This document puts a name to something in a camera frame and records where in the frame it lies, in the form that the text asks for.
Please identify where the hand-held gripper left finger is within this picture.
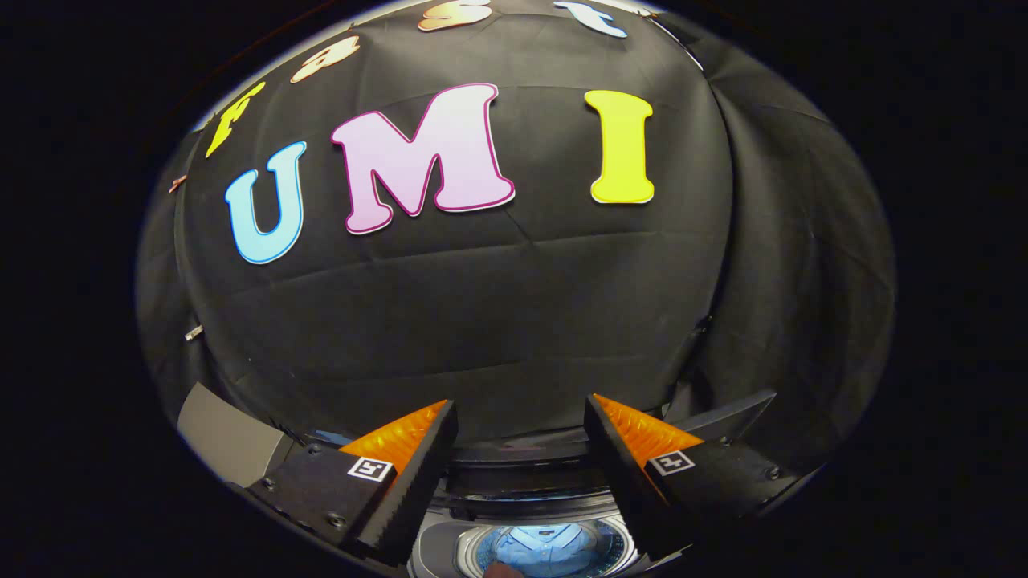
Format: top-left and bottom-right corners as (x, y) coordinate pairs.
(245, 399), (459, 567)

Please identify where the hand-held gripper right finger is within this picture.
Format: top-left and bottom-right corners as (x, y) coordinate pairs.
(584, 393), (804, 563)

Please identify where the grey washing machine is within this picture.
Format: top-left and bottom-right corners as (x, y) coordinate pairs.
(410, 506), (643, 578)

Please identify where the dark washing machine lid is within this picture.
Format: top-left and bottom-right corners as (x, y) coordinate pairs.
(305, 391), (776, 523)

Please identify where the light blue polo shirt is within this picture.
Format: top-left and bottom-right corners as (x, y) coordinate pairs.
(474, 523), (623, 578)

